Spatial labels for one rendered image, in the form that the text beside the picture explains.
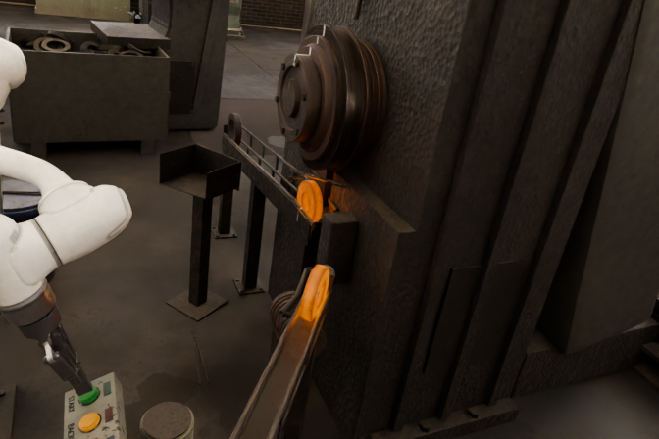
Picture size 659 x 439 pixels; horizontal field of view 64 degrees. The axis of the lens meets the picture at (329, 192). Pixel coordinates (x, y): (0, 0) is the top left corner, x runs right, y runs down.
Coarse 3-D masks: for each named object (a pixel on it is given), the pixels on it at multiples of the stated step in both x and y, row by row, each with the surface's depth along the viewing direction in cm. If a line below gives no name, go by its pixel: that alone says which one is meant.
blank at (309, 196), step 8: (304, 184) 188; (312, 184) 184; (304, 192) 188; (312, 192) 182; (320, 192) 183; (304, 200) 191; (312, 200) 183; (320, 200) 182; (304, 208) 191; (312, 208) 183; (320, 208) 183; (312, 216) 184; (320, 216) 184
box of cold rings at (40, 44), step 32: (32, 32) 400; (64, 32) 410; (32, 64) 339; (64, 64) 347; (96, 64) 356; (128, 64) 366; (160, 64) 375; (32, 96) 346; (64, 96) 355; (96, 96) 364; (128, 96) 374; (160, 96) 384; (32, 128) 355; (64, 128) 364; (96, 128) 374; (128, 128) 384; (160, 128) 395
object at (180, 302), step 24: (168, 168) 221; (192, 168) 234; (216, 168) 228; (240, 168) 221; (192, 192) 213; (216, 192) 212; (192, 216) 225; (192, 240) 230; (192, 264) 234; (192, 288) 239; (192, 312) 237
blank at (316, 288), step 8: (312, 272) 139; (320, 272) 139; (328, 272) 145; (312, 280) 137; (320, 280) 137; (328, 280) 148; (312, 288) 136; (320, 288) 139; (304, 296) 136; (312, 296) 136; (320, 296) 146; (304, 304) 136; (312, 304) 136; (320, 304) 145; (304, 312) 137; (312, 312) 137; (312, 320) 140
